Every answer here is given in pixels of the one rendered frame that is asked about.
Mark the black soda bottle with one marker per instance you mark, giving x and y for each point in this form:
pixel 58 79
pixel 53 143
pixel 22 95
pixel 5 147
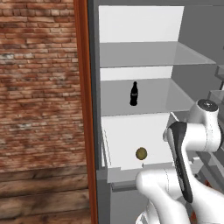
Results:
pixel 134 94

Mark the grey fridge door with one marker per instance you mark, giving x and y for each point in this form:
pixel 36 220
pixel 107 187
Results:
pixel 217 84

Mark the brown potato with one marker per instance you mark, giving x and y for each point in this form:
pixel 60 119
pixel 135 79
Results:
pixel 141 153

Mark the white fridge drawer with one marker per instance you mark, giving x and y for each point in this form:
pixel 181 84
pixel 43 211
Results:
pixel 125 140

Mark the brown wooden cabinet panel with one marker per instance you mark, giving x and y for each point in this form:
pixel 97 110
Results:
pixel 85 110

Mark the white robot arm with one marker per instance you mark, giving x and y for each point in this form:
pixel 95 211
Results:
pixel 201 137

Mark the grey open fridge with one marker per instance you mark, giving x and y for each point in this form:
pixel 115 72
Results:
pixel 96 87

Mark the glass fridge shelf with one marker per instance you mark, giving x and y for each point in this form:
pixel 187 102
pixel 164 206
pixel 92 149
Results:
pixel 151 96
pixel 145 54

